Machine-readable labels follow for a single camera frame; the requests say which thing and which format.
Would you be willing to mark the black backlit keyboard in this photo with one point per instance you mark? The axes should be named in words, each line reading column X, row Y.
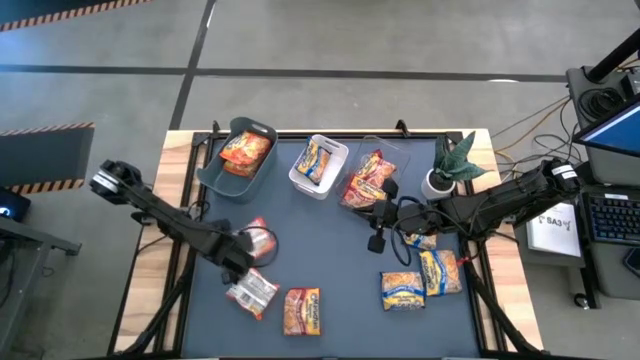
column 615, row 220

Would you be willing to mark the black pole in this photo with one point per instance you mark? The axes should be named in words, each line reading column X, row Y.
column 615, row 57

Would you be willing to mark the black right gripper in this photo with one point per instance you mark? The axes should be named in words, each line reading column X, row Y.
column 410, row 220

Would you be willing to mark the white plastic bin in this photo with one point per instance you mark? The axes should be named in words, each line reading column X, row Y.
column 330, row 175

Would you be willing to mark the computer monitor with blue screen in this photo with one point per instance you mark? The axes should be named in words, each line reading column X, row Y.
column 615, row 132

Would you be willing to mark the black caster wheel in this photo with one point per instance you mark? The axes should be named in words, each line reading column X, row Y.
column 581, row 300

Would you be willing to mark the orange Maruchan chicken noodle pack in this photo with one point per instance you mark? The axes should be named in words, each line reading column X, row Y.
column 252, row 292
column 262, row 240
column 246, row 147
column 240, row 170

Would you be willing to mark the blue-grey table mat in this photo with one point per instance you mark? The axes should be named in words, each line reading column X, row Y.
column 325, row 250

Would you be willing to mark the dark blue-grey plastic bin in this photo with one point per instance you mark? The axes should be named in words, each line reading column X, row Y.
column 220, row 186

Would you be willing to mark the green snake plant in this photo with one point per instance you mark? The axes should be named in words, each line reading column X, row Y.
column 452, row 162

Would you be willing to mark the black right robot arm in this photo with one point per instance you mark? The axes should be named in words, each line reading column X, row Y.
column 500, row 196

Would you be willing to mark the black device with blue light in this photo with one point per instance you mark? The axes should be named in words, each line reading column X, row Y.
column 12, row 205

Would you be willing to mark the blue Maruchan soy noodle pack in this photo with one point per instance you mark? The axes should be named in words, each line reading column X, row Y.
column 312, row 160
column 421, row 241
column 440, row 271
column 402, row 291

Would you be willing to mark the grey side desk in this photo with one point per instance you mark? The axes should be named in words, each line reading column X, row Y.
column 617, row 272

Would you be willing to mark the white SA3 paper sign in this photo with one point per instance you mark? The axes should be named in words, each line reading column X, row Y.
column 555, row 235

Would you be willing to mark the red Maruchan beef noodle pack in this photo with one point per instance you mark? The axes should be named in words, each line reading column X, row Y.
column 361, row 194
column 378, row 167
column 302, row 311

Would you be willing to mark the white plant pot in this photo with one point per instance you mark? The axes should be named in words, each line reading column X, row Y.
column 434, row 192

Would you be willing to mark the clear plastic container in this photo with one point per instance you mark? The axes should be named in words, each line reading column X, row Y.
column 400, row 162

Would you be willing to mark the grey metal desk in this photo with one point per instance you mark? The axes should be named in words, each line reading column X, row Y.
column 30, row 235

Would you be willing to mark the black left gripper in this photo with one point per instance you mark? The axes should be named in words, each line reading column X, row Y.
column 227, row 247

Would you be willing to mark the grey equipment cabinet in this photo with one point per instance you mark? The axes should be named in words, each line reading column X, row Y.
column 575, row 75

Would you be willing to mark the black hazard-striped platform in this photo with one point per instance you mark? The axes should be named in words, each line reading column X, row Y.
column 30, row 7
column 45, row 155

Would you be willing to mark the black table clamp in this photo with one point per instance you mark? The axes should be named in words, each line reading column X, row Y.
column 401, row 127
column 216, row 126

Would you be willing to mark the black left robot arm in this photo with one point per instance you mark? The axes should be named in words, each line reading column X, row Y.
column 165, row 215

